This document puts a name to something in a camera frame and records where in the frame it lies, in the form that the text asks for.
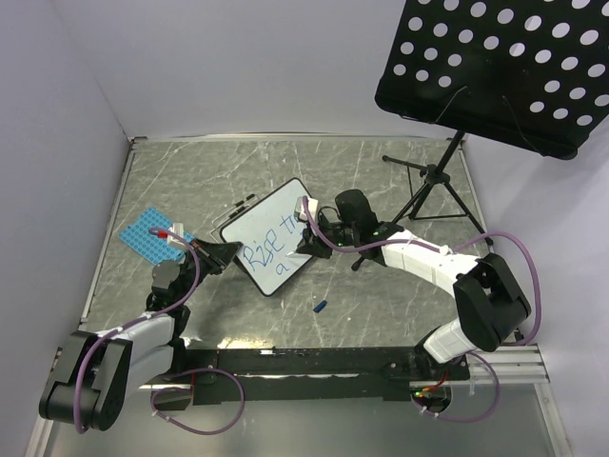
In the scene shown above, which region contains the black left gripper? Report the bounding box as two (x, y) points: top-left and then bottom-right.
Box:
(176, 236), (243, 304)

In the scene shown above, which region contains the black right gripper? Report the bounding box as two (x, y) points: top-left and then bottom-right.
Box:
(297, 212), (360, 259)

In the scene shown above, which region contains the blue marker cap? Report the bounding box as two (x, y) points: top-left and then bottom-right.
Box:
(313, 300), (327, 313)

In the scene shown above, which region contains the small black-framed whiteboard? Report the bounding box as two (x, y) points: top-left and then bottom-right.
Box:
(209, 177), (311, 297)

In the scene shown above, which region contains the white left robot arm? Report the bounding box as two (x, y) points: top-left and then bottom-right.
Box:
(38, 239), (242, 433)

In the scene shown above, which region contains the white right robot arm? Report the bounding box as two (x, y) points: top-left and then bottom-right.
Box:
(294, 189), (541, 379)

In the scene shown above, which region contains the blue studded building plate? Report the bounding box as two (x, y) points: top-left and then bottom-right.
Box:
(119, 207), (185, 265)

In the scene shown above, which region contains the black perforated music stand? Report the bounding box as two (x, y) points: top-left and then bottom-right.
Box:
(375, 1), (608, 261)

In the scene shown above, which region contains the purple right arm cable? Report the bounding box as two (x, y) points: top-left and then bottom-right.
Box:
(304, 207), (543, 347)

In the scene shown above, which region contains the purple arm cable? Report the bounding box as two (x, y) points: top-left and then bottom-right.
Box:
(304, 207), (543, 347)
(73, 227), (202, 435)

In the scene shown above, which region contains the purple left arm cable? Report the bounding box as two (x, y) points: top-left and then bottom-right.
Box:
(73, 227), (202, 435)

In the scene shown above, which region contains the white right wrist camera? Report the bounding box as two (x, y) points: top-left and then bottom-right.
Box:
(294, 196), (319, 223)

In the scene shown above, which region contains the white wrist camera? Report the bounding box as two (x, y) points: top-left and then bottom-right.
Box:
(157, 223), (193, 252)
(294, 196), (319, 223)

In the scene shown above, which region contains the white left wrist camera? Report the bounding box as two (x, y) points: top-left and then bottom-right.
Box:
(157, 223), (193, 252)

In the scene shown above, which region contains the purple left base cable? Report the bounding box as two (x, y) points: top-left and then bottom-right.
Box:
(150, 367), (246, 435)

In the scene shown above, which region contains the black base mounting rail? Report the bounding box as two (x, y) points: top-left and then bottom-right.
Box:
(147, 347), (470, 406)

